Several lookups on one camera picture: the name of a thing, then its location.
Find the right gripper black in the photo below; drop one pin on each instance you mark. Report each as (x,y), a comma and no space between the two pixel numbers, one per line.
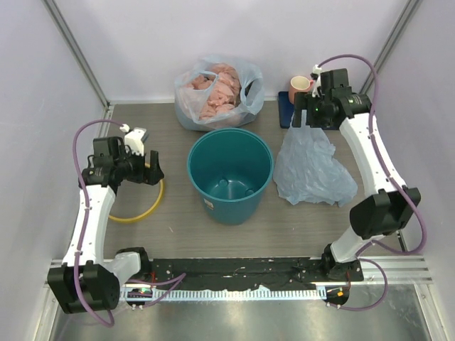
(303,100)

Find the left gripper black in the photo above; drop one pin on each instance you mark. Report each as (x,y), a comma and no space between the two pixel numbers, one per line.
(155,173)

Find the light blue plastic bag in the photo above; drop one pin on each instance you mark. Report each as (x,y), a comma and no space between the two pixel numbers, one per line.
(307,171)

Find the teal trash bin yellow rim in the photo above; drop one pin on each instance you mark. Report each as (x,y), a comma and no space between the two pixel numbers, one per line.
(230,169)

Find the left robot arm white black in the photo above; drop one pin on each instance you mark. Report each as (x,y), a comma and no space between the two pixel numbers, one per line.
(84,280)

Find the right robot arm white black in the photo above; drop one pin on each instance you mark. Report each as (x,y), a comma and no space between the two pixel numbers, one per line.
(388,203)

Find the plastic bag with pink trash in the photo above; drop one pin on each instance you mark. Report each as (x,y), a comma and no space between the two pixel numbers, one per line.
(219,92)

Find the dark blue tray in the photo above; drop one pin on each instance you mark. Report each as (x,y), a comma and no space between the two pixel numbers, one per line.
(286,110)

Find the pink ceramic mug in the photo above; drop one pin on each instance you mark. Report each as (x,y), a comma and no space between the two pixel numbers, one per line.
(299,84)

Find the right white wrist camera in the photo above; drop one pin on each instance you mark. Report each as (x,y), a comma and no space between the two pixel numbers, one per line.
(316,78)

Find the white slotted cable duct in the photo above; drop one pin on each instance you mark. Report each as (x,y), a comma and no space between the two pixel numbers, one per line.
(135,294)

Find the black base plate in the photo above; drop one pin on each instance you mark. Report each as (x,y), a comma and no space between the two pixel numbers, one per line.
(241,274)

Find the aluminium frame rail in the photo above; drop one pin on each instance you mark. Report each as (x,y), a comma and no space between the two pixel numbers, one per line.
(396,269)

